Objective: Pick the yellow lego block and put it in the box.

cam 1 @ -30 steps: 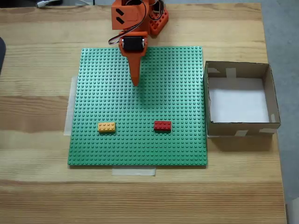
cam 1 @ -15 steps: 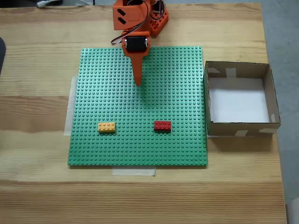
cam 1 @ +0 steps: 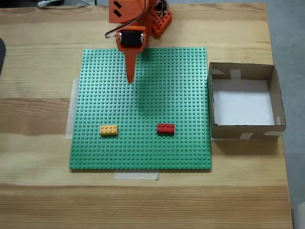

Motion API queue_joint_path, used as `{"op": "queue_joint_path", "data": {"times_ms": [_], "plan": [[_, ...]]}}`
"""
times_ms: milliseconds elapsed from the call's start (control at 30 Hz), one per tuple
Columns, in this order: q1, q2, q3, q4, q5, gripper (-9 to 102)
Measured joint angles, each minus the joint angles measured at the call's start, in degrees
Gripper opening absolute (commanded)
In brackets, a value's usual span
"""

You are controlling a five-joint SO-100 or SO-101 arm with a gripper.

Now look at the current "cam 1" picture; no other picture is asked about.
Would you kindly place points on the yellow lego block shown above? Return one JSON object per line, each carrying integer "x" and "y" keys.
{"x": 108, "y": 130}

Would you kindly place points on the red lego block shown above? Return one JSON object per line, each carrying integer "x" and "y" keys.
{"x": 165, "y": 128}

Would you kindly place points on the green lego baseplate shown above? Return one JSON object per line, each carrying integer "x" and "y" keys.
{"x": 143, "y": 148}

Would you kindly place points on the white paper box lining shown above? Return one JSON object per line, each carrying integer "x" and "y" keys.
{"x": 243, "y": 105}

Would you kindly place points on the open cardboard box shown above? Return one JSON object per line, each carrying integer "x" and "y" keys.
{"x": 247, "y": 134}

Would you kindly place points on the long masking tape strip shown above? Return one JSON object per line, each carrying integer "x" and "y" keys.
{"x": 69, "y": 119}

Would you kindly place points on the short masking tape strip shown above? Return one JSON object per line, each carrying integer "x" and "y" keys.
{"x": 135, "y": 176}

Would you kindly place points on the black rounded object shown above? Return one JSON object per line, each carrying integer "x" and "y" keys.
{"x": 2, "y": 55}

